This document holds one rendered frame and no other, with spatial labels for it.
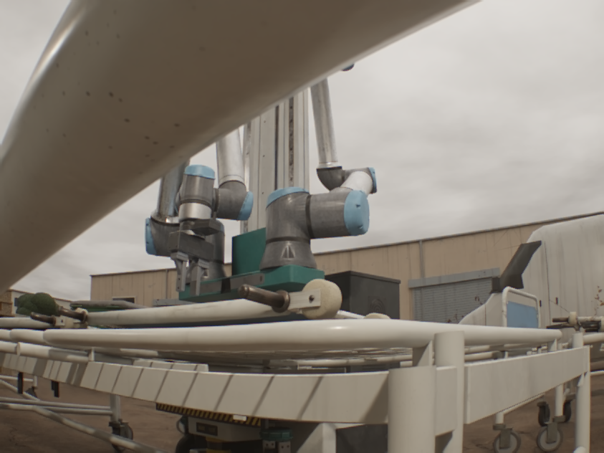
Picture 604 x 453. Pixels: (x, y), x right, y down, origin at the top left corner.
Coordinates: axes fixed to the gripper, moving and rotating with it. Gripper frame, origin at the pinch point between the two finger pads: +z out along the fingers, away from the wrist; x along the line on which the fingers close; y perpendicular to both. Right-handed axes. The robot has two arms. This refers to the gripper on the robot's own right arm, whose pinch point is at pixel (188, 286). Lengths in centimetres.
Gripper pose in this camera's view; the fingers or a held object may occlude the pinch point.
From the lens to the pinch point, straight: 144.3
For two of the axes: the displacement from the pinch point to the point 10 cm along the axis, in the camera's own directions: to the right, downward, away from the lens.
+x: -6.1, -3.0, -7.3
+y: -7.9, 1.8, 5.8
